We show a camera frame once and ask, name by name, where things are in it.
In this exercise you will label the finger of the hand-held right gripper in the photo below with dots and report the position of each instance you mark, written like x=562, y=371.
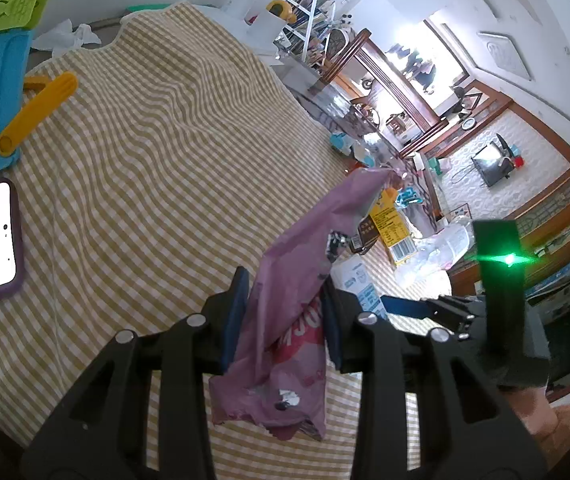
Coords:
x=405, y=307

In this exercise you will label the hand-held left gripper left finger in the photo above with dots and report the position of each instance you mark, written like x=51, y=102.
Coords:
x=235, y=320

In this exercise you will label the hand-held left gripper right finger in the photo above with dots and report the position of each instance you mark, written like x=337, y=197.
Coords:
x=331, y=330

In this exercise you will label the white blue milk carton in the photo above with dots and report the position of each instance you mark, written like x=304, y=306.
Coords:
x=360, y=285

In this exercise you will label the pink snack bag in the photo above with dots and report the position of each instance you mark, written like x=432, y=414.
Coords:
x=290, y=285

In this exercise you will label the clear plastic bottle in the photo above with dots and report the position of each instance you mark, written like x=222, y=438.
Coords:
x=435, y=252

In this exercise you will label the yellow printed wrapper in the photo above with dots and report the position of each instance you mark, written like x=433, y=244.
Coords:
x=392, y=232

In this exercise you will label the brown snack packet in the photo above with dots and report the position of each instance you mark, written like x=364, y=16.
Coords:
x=365, y=235

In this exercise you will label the yellow checked tablecloth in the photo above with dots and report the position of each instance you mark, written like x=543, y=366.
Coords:
x=165, y=160

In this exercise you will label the teal wrapper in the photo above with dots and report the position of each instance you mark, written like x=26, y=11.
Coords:
x=341, y=142

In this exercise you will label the wooden dining chair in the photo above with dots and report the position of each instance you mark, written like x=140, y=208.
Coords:
x=365, y=75

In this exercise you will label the hanging clothes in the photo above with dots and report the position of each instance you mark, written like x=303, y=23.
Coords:
x=415, y=67

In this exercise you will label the square ceiling light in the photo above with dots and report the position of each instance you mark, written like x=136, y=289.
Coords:
x=507, y=55

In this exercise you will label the white pen holder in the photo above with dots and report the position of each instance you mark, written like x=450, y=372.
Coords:
x=267, y=30

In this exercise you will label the yellow toy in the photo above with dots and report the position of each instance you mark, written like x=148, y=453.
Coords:
x=281, y=10

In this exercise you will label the white tissue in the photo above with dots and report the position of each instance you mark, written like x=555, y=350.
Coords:
x=67, y=35

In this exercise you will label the wall television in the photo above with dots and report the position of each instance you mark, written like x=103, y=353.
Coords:
x=490, y=165

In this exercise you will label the wall shelf with bowls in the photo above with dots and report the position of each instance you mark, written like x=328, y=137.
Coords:
x=512, y=155

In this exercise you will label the round wall clock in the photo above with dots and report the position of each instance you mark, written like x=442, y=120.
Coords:
x=468, y=123

